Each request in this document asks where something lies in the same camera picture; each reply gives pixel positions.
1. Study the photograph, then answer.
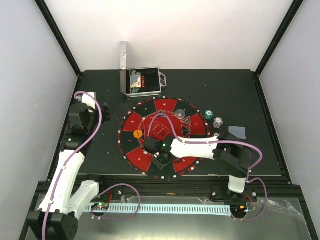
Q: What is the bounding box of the orange round button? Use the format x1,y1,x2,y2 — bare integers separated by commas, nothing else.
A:
133,129,144,139

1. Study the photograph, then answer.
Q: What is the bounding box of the black triangular token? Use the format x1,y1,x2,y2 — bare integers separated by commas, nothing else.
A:
181,116,192,126

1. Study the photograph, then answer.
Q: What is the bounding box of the clear round dealer puck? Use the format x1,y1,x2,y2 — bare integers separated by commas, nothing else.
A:
174,108,186,120

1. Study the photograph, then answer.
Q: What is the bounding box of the brown white chip stack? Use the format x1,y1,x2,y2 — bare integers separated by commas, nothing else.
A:
212,132,220,137

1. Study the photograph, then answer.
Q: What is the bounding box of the purple white chip stack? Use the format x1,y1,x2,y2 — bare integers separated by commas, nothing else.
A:
212,117,223,129

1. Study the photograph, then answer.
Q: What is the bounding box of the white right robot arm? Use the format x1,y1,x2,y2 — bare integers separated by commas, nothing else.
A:
143,132,263,202

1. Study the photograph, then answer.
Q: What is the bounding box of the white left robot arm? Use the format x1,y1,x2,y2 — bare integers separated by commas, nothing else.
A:
27,91,110,240

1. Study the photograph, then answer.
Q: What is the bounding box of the round red black poker mat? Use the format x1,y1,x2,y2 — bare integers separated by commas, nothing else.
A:
118,97,211,180

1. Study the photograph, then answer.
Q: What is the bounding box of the card pack in case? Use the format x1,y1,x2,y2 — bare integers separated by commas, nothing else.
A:
130,75,142,88

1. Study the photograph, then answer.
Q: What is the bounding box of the open aluminium poker case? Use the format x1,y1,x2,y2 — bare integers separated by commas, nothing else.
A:
119,41,167,98

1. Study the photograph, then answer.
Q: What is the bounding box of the green poker chip stack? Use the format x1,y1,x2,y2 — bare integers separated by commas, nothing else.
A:
204,109,214,120

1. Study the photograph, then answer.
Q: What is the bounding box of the grey card deck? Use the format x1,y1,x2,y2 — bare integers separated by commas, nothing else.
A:
227,126,247,140

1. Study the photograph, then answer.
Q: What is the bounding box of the small green circuit board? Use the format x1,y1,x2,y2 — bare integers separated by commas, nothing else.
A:
91,202,110,211

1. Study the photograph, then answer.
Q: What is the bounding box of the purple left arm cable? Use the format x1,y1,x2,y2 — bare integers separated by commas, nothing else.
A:
42,91,103,240

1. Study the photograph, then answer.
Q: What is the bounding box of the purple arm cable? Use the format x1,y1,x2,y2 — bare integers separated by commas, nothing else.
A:
147,111,270,222
42,91,103,240

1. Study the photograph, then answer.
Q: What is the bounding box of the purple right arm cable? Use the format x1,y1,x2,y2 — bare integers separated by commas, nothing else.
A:
147,111,270,222

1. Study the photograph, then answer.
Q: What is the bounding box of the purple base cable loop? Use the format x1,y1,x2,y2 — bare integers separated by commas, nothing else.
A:
90,183,141,221

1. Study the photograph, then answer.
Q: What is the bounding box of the light blue cable duct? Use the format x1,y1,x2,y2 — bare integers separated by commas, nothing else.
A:
85,203,231,217

